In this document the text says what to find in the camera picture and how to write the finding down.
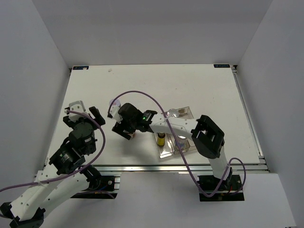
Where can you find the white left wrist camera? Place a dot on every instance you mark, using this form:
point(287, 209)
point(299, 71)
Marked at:
point(76, 106)

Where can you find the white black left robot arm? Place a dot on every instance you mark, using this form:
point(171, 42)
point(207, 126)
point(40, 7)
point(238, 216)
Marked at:
point(65, 174)

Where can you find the brown spice jar white lid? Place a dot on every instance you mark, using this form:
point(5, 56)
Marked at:
point(132, 135)

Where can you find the aluminium table front rail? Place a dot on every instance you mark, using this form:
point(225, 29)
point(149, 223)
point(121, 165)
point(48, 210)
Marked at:
point(193, 168)

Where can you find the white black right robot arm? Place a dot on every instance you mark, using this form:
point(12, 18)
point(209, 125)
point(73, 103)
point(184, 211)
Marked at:
point(207, 137)

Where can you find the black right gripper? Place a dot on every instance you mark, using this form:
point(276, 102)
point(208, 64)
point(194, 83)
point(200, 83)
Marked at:
point(120, 128)

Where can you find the blue table corner sticker right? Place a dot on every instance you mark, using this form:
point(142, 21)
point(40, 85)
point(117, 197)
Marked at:
point(221, 65)

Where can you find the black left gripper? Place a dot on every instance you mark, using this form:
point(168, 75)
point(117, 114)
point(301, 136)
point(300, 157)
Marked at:
point(66, 119)

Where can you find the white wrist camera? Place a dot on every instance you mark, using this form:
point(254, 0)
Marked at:
point(113, 114)
point(76, 106)

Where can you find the blue table corner sticker left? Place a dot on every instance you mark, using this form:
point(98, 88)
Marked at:
point(80, 68)

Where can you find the blue label sesame shaker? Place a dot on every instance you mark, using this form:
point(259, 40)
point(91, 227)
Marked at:
point(172, 113)
point(183, 143)

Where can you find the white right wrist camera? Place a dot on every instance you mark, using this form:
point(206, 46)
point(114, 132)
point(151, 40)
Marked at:
point(113, 114)

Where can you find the blue table corner sticker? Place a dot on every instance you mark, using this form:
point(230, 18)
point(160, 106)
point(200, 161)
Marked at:
point(221, 65)
point(80, 68)

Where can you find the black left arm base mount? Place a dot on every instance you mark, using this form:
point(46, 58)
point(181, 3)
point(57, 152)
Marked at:
point(107, 189)

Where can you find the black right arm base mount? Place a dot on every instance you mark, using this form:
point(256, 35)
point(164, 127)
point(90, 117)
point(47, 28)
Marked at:
point(226, 192)

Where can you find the clear acrylic three-compartment organizer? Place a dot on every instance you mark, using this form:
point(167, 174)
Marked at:
point(168, 149)

